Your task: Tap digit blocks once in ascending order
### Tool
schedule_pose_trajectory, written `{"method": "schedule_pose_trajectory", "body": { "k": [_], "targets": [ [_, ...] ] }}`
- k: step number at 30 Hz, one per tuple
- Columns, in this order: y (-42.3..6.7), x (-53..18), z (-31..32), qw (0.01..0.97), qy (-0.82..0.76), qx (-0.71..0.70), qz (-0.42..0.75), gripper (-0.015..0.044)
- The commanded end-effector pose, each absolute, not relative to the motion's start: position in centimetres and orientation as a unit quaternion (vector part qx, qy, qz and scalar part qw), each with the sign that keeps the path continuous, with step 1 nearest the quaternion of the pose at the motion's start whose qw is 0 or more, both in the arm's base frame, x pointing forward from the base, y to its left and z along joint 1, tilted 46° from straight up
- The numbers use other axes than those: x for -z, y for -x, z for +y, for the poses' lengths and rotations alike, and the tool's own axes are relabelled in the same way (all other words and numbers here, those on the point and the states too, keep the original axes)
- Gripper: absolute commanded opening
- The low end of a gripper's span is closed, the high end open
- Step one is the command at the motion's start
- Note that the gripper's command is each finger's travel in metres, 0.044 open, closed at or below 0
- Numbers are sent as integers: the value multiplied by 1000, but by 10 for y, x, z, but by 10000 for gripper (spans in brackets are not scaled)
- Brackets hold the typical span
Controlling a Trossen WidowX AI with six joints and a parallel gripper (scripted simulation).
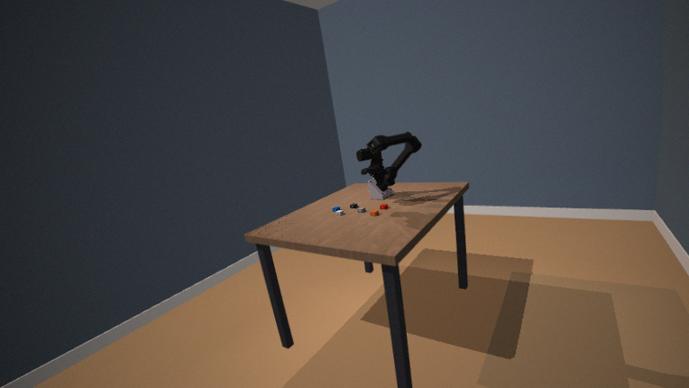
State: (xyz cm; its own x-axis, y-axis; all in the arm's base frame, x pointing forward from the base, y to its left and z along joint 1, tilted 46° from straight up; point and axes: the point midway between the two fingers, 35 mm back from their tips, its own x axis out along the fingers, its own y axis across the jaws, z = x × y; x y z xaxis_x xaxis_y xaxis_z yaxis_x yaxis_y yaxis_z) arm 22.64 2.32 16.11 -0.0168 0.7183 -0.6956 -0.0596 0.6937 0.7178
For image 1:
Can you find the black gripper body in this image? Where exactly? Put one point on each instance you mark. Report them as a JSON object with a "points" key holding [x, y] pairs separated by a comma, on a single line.
{"points": [[388, 170]]}

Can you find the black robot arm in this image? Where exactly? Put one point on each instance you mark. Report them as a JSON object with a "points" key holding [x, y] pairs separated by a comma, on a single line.
{"points": [[382, 142]]}

